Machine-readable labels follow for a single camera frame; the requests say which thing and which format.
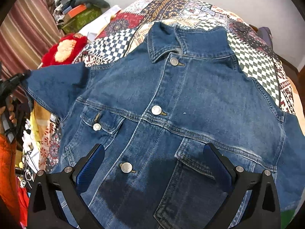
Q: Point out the orange left sleeve forearm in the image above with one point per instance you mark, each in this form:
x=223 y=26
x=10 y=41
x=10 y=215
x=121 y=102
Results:
x=9 y=190

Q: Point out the purple grey cloth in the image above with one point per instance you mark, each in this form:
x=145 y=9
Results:
x=265 y=34

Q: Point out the orange box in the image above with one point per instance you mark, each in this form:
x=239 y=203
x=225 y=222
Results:
x=77 y=10

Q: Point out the patchwork patterned bed cover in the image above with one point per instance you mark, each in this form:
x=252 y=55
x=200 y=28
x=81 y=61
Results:
x=130 y=26

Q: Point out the red plush toy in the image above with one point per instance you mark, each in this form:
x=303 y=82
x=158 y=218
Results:
x=65 y=51

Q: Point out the blue denim jacket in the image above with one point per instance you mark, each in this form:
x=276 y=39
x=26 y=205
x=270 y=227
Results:
x=153 y=111

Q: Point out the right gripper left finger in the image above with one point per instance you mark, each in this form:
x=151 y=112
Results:
x=45 y=210

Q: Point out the dark grey pillow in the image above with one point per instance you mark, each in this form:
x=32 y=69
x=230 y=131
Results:
x=98 y=3

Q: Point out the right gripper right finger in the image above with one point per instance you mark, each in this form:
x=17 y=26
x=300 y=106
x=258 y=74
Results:
x=262 y=211

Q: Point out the green storage box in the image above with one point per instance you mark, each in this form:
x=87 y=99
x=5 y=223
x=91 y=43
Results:
x=75 y=24

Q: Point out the white folded sheet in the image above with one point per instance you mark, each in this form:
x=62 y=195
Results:
x=95 y=27

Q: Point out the person's left hand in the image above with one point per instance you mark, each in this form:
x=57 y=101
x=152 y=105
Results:
x=10 y=107

